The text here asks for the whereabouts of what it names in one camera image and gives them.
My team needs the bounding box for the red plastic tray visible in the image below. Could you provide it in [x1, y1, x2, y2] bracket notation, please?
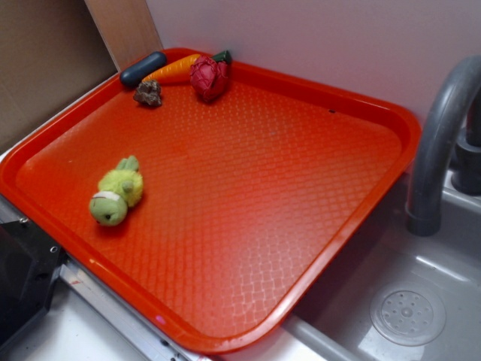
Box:
[1, 62, 421, 355]

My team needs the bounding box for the green plush turtle toy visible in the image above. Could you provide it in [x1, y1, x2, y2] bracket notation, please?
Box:
[89, 156, 144, 226]

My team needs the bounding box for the orange toy carrot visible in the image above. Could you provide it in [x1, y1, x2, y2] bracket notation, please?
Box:
[141, 50, 232, 85]

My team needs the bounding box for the brown rock-like lump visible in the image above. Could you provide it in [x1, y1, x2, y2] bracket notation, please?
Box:
[133, 80, 162, 107]

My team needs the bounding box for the dark blue oblong capsule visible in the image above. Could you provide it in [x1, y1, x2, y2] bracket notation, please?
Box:
[119, 51, 167, 88]

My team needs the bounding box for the grey toy faucet spout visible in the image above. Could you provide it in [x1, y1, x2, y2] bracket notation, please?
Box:
[405, 55, 480, 236]

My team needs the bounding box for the wooden board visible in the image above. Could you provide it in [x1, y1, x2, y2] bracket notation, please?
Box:
[86, 0, 163, 71]

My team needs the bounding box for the grey plastic toy sink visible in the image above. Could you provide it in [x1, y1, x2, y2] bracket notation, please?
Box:
[284, 178, 480, 360]

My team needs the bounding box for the brown cardboard panel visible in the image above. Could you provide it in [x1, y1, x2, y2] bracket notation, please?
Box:
[1, 1, 116, 151]

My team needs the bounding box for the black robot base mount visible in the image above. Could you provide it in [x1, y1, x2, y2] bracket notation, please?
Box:
[1, 217, 65, 353]

